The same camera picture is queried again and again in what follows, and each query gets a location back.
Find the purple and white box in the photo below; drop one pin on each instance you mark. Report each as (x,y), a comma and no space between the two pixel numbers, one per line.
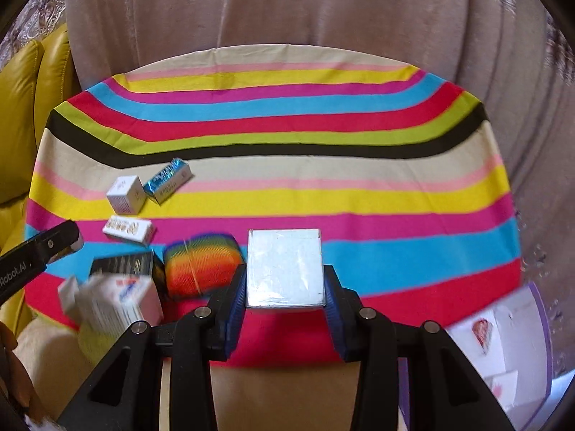
(516,323)

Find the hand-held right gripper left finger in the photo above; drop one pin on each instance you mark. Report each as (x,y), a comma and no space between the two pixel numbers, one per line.
(236,318)

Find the rainbow striped cloth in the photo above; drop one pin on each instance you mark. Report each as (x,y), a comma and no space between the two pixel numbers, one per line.
(314,143)

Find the yellow-green sponge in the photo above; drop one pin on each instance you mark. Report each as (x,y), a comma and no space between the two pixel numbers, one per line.
(94,345)

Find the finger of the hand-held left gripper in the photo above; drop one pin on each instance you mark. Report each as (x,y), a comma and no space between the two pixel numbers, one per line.
(63,242)

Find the tall white box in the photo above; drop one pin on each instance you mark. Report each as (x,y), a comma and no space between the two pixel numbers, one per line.
(285,269)

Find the patterned lace curtain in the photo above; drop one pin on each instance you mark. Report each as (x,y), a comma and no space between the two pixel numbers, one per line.
(45,9)

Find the person's left hand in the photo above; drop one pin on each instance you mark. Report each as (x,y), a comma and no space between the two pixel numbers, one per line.
(9,359)

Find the rainbow spring toy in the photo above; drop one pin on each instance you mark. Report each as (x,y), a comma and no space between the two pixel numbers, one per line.
(197,265)

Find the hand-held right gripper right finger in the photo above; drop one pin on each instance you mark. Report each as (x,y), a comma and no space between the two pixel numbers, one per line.
(334,323)

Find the white cube box purple print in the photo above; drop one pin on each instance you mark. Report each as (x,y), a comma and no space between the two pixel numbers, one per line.
(123,193)

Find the blue foil box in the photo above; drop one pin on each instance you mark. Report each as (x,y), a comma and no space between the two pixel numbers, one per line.
(166,182)

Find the yellow leather sofa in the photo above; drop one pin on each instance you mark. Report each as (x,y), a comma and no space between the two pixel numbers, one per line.
(27,121)

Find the white box with text panel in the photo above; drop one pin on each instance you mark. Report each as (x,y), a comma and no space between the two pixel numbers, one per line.
(117,305)

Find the black box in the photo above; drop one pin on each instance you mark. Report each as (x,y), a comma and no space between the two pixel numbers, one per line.
(121,264)

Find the flat white box gold print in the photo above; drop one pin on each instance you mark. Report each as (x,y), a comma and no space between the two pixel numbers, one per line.
(128,230)

